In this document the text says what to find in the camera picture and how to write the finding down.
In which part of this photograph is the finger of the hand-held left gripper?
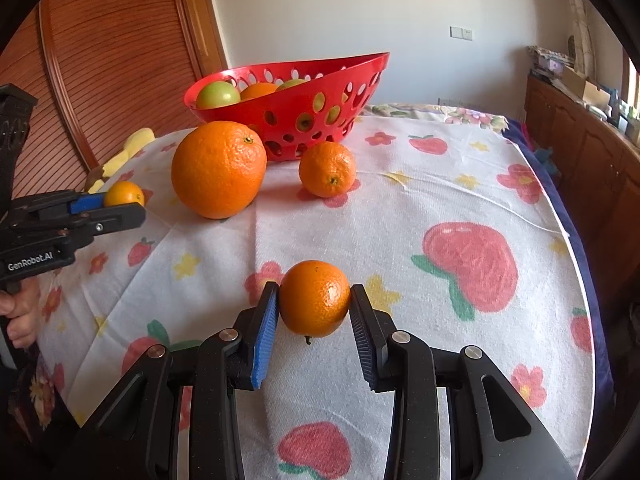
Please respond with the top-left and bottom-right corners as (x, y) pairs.
(30, 203), (147, 249)
(14, 189), (109, 222)

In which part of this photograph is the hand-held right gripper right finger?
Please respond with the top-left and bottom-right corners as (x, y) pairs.
(349, 284), (576, 480)

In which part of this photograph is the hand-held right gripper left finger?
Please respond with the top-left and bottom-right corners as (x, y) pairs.
(75, 281), (281, 480)

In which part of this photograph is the tiny orange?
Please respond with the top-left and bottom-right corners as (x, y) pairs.
(103, 181), (146, 208)

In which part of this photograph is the small orange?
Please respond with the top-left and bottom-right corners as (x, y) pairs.
(278, 260), (352, 339)

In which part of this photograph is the large orange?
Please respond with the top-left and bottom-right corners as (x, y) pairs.
(171, 121), (268, 220)

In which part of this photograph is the red perforated plastic basket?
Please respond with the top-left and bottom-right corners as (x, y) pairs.
(183, 51), (392, 162)

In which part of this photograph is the person's left hand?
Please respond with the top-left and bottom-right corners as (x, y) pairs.
(0, 277), (42, 344)

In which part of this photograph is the yellow plush toy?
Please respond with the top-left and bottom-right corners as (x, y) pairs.
(84, 127), (157, 194)

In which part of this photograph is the white fruit-print cloth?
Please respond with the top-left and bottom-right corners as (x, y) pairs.
(36, 114), (597, 480)

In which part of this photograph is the green apple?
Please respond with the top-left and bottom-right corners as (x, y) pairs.
(196, 81), (242, 110)

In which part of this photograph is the wooden slatted wardrobe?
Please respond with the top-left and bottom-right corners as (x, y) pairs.
(0, 0), (229, 202)

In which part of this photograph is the medium orange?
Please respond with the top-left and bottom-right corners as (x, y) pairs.
(299, 141), (358, 199)

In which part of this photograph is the orange with smooth peel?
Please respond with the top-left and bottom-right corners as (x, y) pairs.
(239, 82), (279, 102)

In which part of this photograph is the wooden side cabinet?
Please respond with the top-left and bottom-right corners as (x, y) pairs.
(523, 74), (640, 283)

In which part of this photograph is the pile of boxes and papers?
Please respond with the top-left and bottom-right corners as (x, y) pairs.
(527, 44), (577, 80)

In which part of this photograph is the cardboard box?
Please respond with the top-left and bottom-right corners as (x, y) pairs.
(561, 65), (612, 107)

